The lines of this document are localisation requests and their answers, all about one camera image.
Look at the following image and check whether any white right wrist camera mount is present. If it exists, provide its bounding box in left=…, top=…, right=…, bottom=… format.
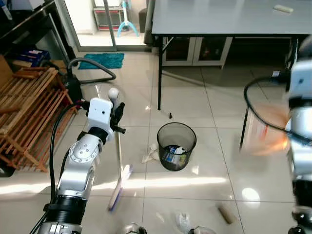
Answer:
left=290, top=58, right=312, bottom=99

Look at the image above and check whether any black vacuum cleaner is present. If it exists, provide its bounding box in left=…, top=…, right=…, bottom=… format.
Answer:
left=62, top=74, right=84, bottom=104

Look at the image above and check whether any clear plastic wrapper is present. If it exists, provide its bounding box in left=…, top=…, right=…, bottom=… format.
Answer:
left=175, top=212, right=194, bottom=233

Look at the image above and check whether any black mesh waste bin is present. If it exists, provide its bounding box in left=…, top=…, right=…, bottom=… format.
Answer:
left=156, top=122, right=197, bottom=172

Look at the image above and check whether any blue white packet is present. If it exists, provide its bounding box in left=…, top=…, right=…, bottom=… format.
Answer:
left=162, top=145, right=190, bottom=165

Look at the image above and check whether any light blue mop stand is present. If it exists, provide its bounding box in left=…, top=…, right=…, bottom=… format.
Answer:
left=116, top=0, right=140, bottom=38

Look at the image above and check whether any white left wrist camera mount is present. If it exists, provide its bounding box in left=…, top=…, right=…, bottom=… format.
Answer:
left=87, top=97, right=114, bottom=130

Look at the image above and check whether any blue cardboard box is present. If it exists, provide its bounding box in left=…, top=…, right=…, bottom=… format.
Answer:
left=14, top=48, right=52, bottom=67

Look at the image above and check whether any teal floor mat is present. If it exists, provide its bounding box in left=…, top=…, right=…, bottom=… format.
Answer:
left=78, top=53, right=125, bottom=70

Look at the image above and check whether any grey vacuum hose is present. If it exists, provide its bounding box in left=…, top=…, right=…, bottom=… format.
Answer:
left=67, top=57, right=117, bottom=84

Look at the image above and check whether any grey table with black legs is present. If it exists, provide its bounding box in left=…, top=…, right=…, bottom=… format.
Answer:
left=151, top=0, right=312, bottom=152

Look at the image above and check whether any small white cloth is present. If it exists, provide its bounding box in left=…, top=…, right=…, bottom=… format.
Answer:
left=273, top=4, right=295, bottom=14

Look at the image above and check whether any orange long-handled dustpan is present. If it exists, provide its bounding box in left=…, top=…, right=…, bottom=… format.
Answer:
left=240, top=103, right=294, bottom=157

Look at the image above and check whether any black shelf unit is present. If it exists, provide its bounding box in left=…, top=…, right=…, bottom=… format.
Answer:
left=0, top=0, right=75, bottom=61

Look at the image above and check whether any white glass-door cabinet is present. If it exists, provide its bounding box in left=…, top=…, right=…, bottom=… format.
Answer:
left=161, top=36, right=233, bottom=67

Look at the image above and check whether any white broom with purple bristles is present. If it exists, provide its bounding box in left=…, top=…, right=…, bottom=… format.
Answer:
left=107, top=87, right=133, bottom=212

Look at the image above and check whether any crumpled white paper scrap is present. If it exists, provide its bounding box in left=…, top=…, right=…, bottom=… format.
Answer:
left=141, top=145, right=162, bottom=164

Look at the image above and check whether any wooden slatted rack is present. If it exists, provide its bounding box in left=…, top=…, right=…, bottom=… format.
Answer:
left=0, top=66, right=75, bottom=172

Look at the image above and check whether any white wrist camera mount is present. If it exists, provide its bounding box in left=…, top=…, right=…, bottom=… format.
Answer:
left=290, top=58, right=312, bottom=99
left=87, top=97, right=114, bottom=130

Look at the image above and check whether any brown cardboard tube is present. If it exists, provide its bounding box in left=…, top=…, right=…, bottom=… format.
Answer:
left=217, top=202, right=238, bottom=225

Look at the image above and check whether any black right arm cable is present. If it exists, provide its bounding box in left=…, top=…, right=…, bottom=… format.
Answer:
left=243, top=71, right=305, bottom=143

